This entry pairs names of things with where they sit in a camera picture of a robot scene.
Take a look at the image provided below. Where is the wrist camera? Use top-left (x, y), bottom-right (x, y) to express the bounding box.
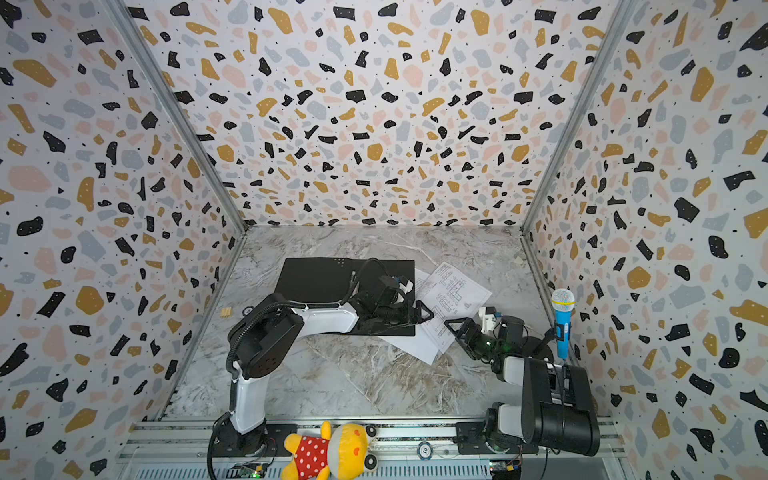
top-left (382, 276), bottom-right (414, 296)
top-left (478, 306), bottom-right (501, 335)

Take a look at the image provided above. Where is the black microphone stand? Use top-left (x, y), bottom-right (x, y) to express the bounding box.
top-left (522, 328), bottom-right (556, 361)

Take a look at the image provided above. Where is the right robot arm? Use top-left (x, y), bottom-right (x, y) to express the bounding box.
top-left (444, 310), bottom-right (601, 457)

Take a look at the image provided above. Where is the yellow plush toy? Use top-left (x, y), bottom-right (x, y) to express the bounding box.
top-left (281, 421), bottom-right (378, 480)

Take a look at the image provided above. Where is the text printed paper sheet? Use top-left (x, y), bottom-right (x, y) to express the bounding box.
top-left (379, 292), bottom-right (451, 365)

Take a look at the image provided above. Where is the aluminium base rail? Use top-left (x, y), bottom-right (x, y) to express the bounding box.
top-left (114, 416), bottom-right (634, 479)

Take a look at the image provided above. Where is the orange and black folder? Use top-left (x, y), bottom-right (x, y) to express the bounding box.
top-left (274, 257), bottom-right (419, 336)

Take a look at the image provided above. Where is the technical drawing paper sheet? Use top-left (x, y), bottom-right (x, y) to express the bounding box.
top-left (415, 262), bottom-right (491, 353)

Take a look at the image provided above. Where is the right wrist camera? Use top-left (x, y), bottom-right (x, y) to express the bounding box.
top-left (478, 306), bottom-right (501, 335)

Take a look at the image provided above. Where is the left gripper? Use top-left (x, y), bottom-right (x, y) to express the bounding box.
top-left (374, 300), bottom-right (433, 329)

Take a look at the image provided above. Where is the blue toy microphone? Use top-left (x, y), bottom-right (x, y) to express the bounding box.
top-left (551, 288), bottom-right (576, 361)

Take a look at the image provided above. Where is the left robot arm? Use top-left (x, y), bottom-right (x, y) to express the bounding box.
top-left (218, 275), bottom-right (434, 453)

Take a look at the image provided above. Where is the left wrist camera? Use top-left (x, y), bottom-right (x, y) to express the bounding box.
top-left (382, 276), bottom-right (414, 296)

